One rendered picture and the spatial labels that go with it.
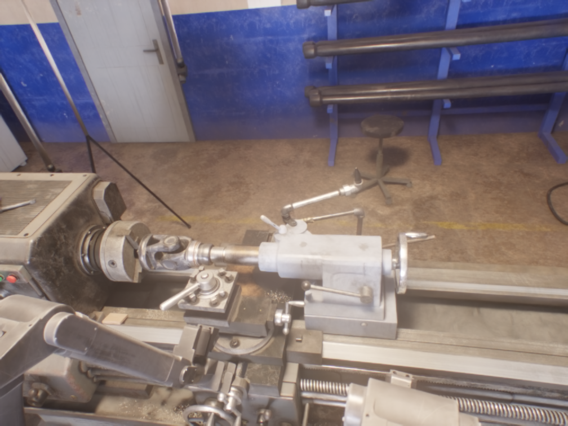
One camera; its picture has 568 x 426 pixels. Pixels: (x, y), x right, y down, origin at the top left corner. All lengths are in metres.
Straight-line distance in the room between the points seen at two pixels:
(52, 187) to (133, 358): 1.24
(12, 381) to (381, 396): 0.40
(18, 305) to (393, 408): 0.45
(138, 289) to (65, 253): 0.53
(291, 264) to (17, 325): 1.03
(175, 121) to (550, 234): 3.79
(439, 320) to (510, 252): 1.57
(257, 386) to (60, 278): 0.84
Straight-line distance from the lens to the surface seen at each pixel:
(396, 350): 1.57
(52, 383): 2.02
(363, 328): 1.57
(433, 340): 1.64
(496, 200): 3.79
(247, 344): 1.48
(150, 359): 0.79
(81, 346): 0.59
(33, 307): 0.58
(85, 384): 2.02
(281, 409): 1.63
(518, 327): 1.91
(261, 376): 1.50
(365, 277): 1.45
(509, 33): 4.02
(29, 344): 0.56
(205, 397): 1.68
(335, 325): 1.57
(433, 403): 0.41
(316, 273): 1.46
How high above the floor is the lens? 2.16
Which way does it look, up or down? 39 degrees down
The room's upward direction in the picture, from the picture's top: 8 degrees counter-clockwise
